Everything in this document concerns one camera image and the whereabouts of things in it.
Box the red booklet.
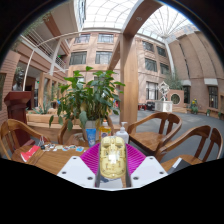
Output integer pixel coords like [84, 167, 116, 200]
[20, 145, 41, 163]

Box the wooden armchair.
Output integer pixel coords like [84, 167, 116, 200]
[0, 118, 51, 160]
[126, 111, 183, 156]
[57, 123, 88, 147]
[154, 125, 224, 173]

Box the white pump bottle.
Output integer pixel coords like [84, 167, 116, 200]
[115, 121, 130, 145]

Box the dark red wooden pedestal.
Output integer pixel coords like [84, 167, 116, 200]
[3, 90, 37, 148]

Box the long wooden planter box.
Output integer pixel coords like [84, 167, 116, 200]
[26, 113, 81, 143]

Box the green potted plant, white pot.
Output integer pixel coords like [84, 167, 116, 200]
[49, 65, 126, 148]

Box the dark bust statue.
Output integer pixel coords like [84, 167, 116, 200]
[12, 69, 26, 92]

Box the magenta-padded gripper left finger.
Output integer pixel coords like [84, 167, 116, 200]
[57, 142, 101, 188]

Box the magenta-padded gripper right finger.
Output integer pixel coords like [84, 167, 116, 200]
[124, 143, 168, 189]

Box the yellow liquid bottle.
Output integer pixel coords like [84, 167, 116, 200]
[98, 119, 113, 141]

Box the white sculpture plinth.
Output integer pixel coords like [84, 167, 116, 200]
[154, 100, 174, 113]

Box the blue tube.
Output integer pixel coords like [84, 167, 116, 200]
[85, 128, 98, 148]

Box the white abstract sculpture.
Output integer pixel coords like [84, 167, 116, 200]
[157, 80, 171, 102]

